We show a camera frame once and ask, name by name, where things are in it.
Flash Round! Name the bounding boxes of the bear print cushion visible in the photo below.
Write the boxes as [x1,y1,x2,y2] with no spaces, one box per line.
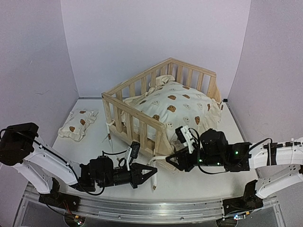
[101,73,224,191]

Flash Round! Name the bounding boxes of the small bear print pillow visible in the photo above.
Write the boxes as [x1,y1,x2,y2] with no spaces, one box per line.
[58,108,98,141]

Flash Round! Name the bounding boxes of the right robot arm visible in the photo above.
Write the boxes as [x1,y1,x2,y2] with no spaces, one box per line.
[165,126,303,210]

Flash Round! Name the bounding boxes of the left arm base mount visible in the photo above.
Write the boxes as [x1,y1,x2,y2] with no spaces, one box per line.
[39,177,80,211]

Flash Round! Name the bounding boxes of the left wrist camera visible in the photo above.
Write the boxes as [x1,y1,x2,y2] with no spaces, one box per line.
[125,141,141,171]

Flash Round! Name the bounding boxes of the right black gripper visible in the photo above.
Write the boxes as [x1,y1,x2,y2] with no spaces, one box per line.
[167,148,224,174]

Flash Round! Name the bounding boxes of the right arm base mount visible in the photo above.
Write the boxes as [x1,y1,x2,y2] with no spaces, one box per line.
[223,180,263,217]

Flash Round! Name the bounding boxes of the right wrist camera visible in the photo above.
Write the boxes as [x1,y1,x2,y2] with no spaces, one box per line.
[175,125,197,154]

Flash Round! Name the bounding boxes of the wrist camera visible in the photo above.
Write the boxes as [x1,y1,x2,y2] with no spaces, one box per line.
[175,125,197,154]
[125,141,141,171]

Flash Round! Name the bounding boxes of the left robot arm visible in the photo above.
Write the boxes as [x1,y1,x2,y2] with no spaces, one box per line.
[0,122,158,207]

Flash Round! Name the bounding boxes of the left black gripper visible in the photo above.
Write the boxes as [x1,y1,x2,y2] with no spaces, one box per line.
[98,163,157,190]

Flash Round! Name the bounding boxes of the aluminium front rail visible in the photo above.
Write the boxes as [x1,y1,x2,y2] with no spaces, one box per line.
[62,188,227,224]

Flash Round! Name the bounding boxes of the wooden pet bed frame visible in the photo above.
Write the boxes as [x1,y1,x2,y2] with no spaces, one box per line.
[101,58,223,157]

